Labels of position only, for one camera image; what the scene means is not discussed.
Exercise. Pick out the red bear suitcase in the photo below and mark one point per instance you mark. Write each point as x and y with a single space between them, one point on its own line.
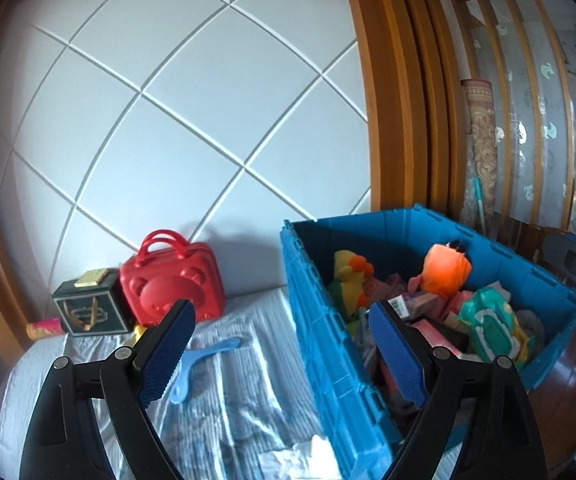
167 285

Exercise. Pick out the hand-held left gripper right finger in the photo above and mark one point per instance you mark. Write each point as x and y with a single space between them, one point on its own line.
398 355

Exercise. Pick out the small yellow flat box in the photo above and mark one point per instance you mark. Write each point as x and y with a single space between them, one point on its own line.
92 278

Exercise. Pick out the blue plastic storage crate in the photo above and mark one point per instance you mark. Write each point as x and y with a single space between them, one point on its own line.
318 360

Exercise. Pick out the brown wooden chair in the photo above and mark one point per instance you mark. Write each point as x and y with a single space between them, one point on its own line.
543 240

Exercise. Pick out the green and yellow plush toy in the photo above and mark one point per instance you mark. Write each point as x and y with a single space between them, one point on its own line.
348 280

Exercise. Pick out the black gift box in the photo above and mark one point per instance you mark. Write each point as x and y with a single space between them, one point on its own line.
87 310

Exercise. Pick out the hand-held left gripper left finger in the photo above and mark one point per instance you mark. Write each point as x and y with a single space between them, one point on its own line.
165 355

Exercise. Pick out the wooden partition screen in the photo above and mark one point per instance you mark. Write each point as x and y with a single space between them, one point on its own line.
533 85

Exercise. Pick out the pink and yellow can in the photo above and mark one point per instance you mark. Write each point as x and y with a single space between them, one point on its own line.
43 329

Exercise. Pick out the rolled patterned carpet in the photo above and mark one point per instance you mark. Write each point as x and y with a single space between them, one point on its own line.
480 150

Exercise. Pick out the blue plastic hanger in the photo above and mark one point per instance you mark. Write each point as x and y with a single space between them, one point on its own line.
217 347

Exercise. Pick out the orange plush toy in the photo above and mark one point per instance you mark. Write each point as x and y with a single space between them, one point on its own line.
443 270

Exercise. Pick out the crumpled white tissue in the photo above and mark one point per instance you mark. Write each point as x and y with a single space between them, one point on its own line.
298 457

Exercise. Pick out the teal wet wipes pack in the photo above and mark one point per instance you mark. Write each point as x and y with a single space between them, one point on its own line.
485 325

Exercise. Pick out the grey cloth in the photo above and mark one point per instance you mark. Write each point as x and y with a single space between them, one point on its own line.
529 322

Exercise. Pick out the pink tissue pack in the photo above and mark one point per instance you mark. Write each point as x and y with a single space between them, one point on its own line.
428 305
440 340

